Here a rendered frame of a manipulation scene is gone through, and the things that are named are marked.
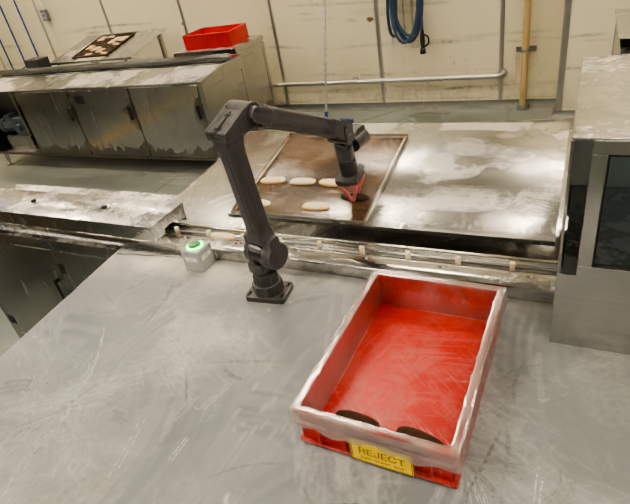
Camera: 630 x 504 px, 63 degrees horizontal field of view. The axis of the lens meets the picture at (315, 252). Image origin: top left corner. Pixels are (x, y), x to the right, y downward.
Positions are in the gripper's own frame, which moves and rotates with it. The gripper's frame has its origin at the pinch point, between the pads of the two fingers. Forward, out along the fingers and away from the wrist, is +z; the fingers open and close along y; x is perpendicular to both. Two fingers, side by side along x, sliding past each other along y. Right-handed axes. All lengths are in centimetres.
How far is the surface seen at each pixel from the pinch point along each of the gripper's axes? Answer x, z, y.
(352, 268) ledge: -11.4, 1.1, -30.9
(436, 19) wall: 71, 74, 338
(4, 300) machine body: 178, 47, -47
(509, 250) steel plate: -50, 8, -8
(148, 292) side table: 48, 1, -54
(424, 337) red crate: -38, 1, -49
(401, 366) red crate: -36, -1, -60
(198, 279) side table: 36, 3, -44
